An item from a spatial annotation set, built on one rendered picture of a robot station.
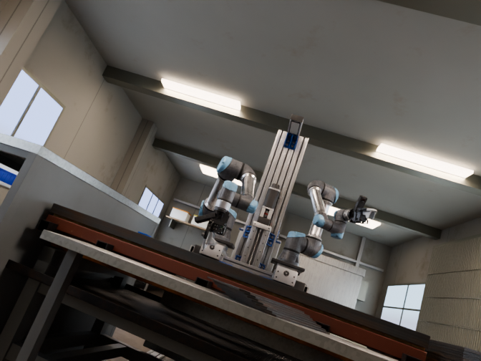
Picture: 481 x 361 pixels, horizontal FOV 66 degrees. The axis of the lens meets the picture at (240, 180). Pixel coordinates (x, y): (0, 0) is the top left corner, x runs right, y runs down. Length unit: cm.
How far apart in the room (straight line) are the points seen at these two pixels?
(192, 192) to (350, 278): 504
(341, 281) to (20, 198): 822
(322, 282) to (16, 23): 761
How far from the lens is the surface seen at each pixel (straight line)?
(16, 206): 175
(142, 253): 157
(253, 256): 269
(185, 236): 1095
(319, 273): 923
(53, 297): 148
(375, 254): 1118
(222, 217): 186
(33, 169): 175
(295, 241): 257
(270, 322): 109
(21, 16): 454
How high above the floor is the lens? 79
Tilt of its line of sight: 15 degrees up
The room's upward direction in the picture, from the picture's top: 20 degrees clockwise
